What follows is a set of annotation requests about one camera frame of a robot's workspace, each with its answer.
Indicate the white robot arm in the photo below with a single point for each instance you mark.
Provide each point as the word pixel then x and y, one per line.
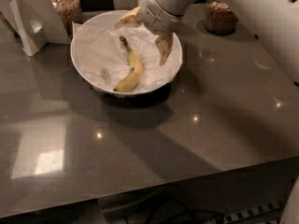
pixel 274 23

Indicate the right glass jar of grains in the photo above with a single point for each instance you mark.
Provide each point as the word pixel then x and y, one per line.
pixel 219 19

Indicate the left glass jar of grains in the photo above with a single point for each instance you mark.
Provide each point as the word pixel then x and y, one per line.
pixel 69 11

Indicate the glass jar of grains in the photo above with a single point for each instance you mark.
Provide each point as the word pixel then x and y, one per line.
pixel 69 11
pixel 219 19

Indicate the black white striped strip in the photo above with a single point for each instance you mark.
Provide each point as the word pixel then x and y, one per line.
pixel 247 213

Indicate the yellow banana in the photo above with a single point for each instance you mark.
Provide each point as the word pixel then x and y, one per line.
pixel 134 75

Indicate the small white folded card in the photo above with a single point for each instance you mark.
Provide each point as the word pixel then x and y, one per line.
pixel 30 27

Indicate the white crumpled paper liner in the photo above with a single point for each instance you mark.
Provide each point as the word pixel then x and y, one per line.
pixel 99 53

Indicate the large white board left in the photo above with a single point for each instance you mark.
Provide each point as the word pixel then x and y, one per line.
pixel 54 28

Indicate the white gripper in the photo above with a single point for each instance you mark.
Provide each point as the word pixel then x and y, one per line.
pixel 157 17

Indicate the white bowl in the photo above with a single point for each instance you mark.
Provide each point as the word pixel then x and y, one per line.
pixel 81 62

